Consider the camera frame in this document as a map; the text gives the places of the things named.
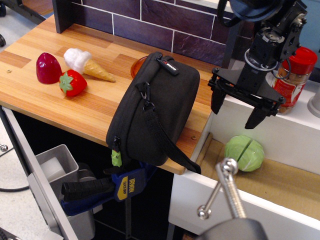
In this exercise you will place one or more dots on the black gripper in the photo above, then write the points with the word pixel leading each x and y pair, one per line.
pixel 248 85

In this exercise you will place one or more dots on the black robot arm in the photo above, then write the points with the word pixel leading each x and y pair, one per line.
pixel 280 23

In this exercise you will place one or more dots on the black zipper bag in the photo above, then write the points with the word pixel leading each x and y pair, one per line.
pixel 153 112

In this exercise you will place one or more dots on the green zipper pull tab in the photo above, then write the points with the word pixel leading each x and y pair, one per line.
pixel 116 158

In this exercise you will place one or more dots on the green toy cabbage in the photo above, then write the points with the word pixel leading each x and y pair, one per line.
pixel 248 153

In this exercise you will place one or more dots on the red-lidded snack jar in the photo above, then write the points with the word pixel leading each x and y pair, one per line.
pixel 292 76

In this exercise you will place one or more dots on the white sink basin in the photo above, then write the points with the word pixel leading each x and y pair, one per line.
pixel 283 194

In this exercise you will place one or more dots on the orange plastic dish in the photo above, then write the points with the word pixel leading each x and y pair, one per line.
pixel 136 66

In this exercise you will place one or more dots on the toy ice cream cone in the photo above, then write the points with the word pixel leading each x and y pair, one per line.
pixel 82 62

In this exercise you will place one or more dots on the red toy strawberry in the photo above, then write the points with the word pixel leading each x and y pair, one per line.
pixel 72 83

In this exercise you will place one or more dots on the blue Irwin bar clamp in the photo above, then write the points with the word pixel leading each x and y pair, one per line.
pixel 79 197

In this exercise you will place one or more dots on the dark red toy fruit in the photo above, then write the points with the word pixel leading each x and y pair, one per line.
pixel 48 69

